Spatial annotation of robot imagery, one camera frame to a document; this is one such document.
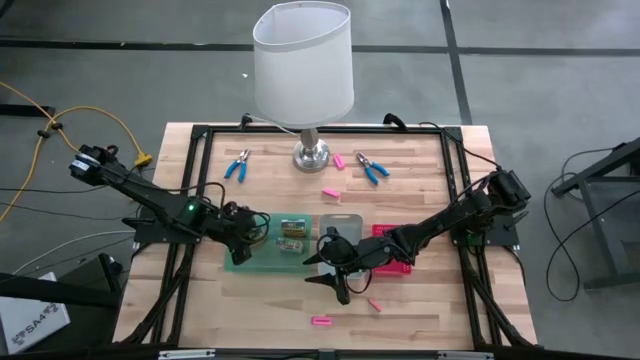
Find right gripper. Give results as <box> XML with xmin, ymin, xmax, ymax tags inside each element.
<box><xmin>302</xmin><ymin>225</ymin><xmax>412</xmax><ymax>306</ymax></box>

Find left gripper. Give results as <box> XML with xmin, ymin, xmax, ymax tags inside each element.
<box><xmin>217</xmin><ymin>199</ymin><xmax>271</xmax><ymax>267</ymax></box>

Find blue-handled pliers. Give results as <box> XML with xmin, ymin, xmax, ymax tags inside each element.
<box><xmin>355</xmin><ymin>152</ymin><xmax>391</xmax><ymax>186</ymax></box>
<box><xmin>223</xmin><ymin>148</ymin><xmax>251</xmax><ymax>184</ymax></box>

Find grey plastic bin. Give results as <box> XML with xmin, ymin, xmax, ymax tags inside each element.
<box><xmin>317</xmin><ymin>213</ymin><xmax>367</xmax><ymax>280</ymax></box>

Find red perforated plastic basket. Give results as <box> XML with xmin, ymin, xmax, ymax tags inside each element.
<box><xmin>371</xmin><ymin>223</ymin><xmax>413</xmax><ymax>277</ymax></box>

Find green translucent plastic tray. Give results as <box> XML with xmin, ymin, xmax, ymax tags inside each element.
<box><xmin>223</xmin><ymin>212</ymin><xmax>314</xmax><ymax>276</ymax></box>

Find white shade table lamp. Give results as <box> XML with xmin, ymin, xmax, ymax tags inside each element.
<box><xmin>251</xmin><ymin>0</ymin><xmax>356</xmax><ymax>174</ymax></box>

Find black equipment stand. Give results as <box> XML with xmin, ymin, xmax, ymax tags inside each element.
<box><xmin>0</xmin><ymin>252</ymin><xmax>124</xmax><ymax>309</ymax></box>

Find white printed cardboard box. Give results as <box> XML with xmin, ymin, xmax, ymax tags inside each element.
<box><xmin>0</xmin><ymin>272</ymin><xmax>71</xmax><ymax>355</ymax></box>

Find flat black bar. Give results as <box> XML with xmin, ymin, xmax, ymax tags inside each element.
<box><xmin>0</xmin><ymin>103</ymin><xmax>56</xmax><ymax>117</ymax></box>

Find black metal cart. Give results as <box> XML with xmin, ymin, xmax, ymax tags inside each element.
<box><xmin>552</xmin><ymin>137</ymin><xmax>640</xmax><ymax>291</ymax></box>

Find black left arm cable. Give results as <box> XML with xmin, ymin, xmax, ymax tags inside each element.
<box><xmin>164</xmin><ymin>180</ymin><xmax>272</xmax><ymax>247</ymax></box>

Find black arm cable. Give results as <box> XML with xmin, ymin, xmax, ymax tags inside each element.
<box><xmin>317</xmin><ymin>233</ymin><xmax>375</xmax><ymax>296</ymax></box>
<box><xmin>164</xmin><ymin>180</ymin><xmax>272</xmax><ymax>247</ymax></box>

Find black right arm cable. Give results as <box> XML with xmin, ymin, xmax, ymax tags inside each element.
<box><xmin>317</xmin><ymin>233</ymin><xmax>375</xmax><ymax>296</ymax></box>

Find yellow extension cable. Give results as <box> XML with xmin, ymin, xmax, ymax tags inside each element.
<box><xmin>0</xmin><ymin>79</ymin><xmax>154</xmax><ymax>226</ymax></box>

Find white cable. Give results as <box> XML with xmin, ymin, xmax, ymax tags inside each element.
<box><xmin>12</xmin><ymin>228</ymin><xmax>137</xmax><ymax>276</ymax></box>

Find silver metal bracket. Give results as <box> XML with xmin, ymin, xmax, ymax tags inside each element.
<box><xmin>157</xmin><ymin>349</ymin><xmax>216</xmax><ymax>360</ymax></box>
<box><xmin>437</xmin><ymin>351</ymin><xmax>494</xmax><ymax>360</ymax></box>

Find thin black cable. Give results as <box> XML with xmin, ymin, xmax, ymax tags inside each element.
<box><xmin>419</xmin><ymin>121</ymin><xmax>502</xmax><ymax>170</ymax></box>

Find black power cable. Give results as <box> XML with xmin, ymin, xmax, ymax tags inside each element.
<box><xmin>0</xmin><ymin>201</ymin><xmax>141</xmax><ymax>222</ymax></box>
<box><xmin>0</xmin><ymin>186</ymin><xmax>109</xmax><ymax>195</ymax></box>

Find long black looping cable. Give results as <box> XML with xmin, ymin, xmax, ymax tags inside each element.
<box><xmin>543</xmin><ymin>172</ymin><xmax>640</xmax><ymax>304</ymax></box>

